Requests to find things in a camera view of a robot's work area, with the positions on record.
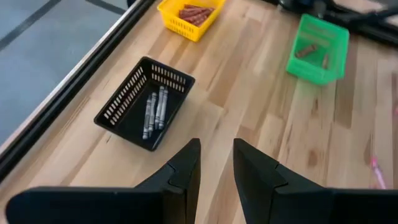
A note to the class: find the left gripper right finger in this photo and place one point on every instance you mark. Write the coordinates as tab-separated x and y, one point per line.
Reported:
311	207

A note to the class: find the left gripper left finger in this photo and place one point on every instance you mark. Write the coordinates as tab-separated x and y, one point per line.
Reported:
93	205

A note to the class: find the pink crayon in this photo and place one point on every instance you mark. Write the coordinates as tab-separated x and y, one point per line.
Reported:
377	174
325	61

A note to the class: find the grey crayon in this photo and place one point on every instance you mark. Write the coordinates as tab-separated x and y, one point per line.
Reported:
152	112
146	118
159	107
163	109

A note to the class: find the brown crayons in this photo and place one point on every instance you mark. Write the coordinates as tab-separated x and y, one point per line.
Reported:
306	50

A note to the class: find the red crayon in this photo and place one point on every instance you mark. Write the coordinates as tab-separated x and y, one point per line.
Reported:
202	21
200	16
192	13
192	6

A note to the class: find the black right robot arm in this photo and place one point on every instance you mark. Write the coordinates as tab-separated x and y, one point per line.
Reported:
292	4

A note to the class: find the black plastic basket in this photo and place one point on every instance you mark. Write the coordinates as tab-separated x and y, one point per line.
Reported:
124	124

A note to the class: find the green plastic basket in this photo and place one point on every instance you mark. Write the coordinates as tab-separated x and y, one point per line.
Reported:
311	73

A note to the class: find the yellow plastic basket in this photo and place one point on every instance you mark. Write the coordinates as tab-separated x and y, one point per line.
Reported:
183	29

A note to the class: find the black metal table frame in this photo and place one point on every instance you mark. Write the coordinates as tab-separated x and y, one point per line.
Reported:
62	99

